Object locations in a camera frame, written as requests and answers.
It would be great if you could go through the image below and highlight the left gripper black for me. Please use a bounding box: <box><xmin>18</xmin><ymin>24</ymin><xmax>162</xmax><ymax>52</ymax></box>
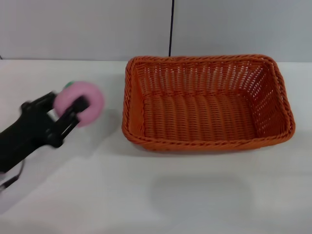
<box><xmin>0</xmin><ymin>91</ymin><xmax>90</xmax><ymax>173</ymax></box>

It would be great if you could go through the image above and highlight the pink peach toy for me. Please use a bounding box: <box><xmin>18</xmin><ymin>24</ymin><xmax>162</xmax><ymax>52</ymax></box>
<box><xmin>53</xmin><ymin>81</ymin><xmax>106</xmax><ymax>128</ymax></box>

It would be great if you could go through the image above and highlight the orange woven plastic basket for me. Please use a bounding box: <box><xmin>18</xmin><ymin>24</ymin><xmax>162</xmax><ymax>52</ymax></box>
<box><xmin>121</xmin><ymin>54</ymin><xmax>296</xmax><ymax>153</ymax></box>

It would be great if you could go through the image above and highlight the dark left gripper cable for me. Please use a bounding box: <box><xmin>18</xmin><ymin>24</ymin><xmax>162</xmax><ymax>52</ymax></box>
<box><xmin>0</xmin><ymin>159</ymin><xmax>25</xmax><ymax>194</ymax></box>

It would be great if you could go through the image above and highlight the black vertical wall strip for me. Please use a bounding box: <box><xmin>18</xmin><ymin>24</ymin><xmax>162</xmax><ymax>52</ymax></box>
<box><xmin>168</xmin><ymin>0</ymin><xmax>176</xmax><ymax>57</ymax></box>

